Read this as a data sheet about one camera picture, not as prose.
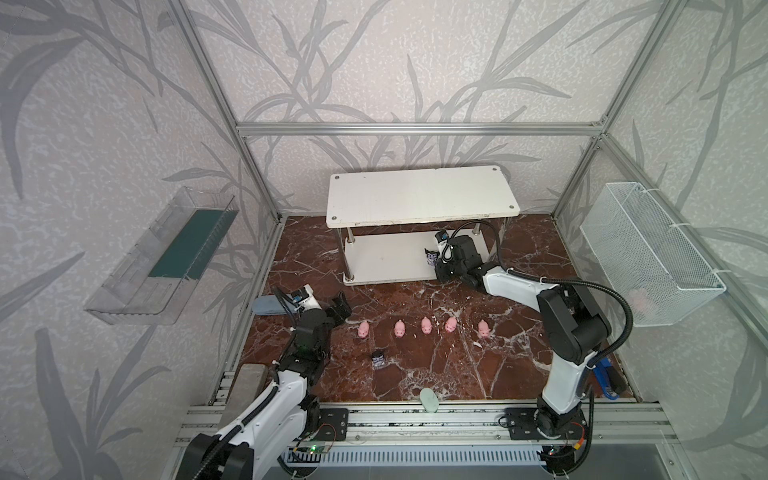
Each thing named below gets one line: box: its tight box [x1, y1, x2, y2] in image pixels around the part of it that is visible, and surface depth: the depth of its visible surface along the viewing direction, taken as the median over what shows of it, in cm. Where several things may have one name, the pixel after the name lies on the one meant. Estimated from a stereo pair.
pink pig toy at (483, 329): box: [478, 320, 491, 338], surface depth 90 cm
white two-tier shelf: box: [325, 165, 521, 284], surface depth 81 cm
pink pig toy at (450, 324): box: [445, 316, 457, 333], surface depth 92 cm
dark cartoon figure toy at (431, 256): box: [424, 248, 440, 266], surface depth 96 cm
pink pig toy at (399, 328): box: [394, 319, 405, 338], surface depth 90 cm
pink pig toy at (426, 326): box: [421, 316, 433, 335], surface depth 91 cm
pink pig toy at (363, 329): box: [357, 321, 369, 338], surface depth 90 cm
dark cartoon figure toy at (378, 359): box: [371, 350, 386, 369], surface depth 82 cm
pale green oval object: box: [420, 387, 439, 413], surface depth 77 cm
